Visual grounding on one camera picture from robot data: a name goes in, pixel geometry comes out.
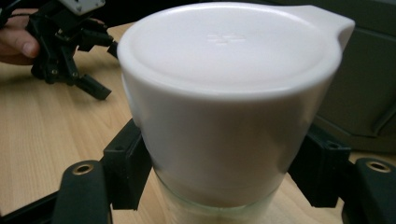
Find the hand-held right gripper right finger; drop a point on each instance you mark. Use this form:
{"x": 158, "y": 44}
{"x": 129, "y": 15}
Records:
{"x": 323, "y": 171}

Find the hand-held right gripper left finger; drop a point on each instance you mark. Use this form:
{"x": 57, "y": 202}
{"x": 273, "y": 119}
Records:
{"x": 127, "y": 168}

